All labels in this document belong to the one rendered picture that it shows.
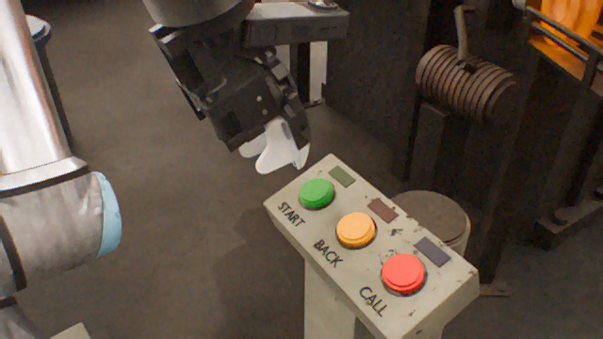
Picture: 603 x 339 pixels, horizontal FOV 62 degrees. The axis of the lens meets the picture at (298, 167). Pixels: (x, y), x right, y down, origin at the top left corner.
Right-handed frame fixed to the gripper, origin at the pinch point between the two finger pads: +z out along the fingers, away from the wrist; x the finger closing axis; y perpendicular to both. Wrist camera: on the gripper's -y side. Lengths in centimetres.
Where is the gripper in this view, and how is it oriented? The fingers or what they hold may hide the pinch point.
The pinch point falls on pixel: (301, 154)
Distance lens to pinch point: 54.2
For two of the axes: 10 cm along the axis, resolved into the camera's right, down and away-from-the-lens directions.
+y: -7.9, 5.8, -2.2
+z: 2.9, 6.6, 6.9
